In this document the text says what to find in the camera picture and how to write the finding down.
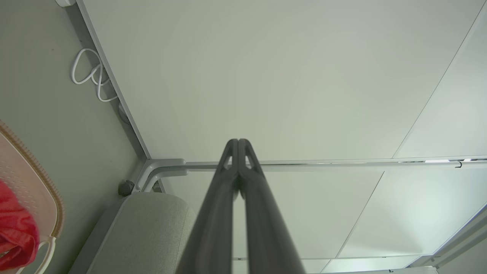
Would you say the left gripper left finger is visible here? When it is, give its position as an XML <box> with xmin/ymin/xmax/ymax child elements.
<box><xmin>176</xmin><ymin>139</ymin><xmax>239</xmax><ymax>274</ymax></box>

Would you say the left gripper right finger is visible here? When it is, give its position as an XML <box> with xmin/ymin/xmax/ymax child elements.
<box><xmin>239</xmin><ymin>139</ymin><xmax>306</xmax><ymax>274</ymax></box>

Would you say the red cloth garment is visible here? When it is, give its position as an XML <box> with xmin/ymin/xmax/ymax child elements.
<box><xmin>0</xmin><ymin>181</ymin><xmax>40</xmax><ymax>271</ymax></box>

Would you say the small dark round foot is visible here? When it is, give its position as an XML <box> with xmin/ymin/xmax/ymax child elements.
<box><xmin>118</xmin><ymin>180</ymin><xmax>135</xmax><ymax>197</ymax></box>

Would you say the white perforated laundry basket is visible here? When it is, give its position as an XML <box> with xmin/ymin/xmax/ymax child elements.
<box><xmin>0</xmin><ymin>121</ymin><xmax>64</xmax><ymax>274</ymax></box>

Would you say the white metal frame rail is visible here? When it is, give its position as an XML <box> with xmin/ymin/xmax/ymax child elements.
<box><xmin>135</xmin><ymin>156</ymin><xmax>487</xmax><ymax>193</ymax></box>

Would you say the white cable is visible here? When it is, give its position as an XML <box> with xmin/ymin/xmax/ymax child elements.
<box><xmin>71</xmin><ymin>48</ymin><xmax>119</xmax><ymax>102</ymax></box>

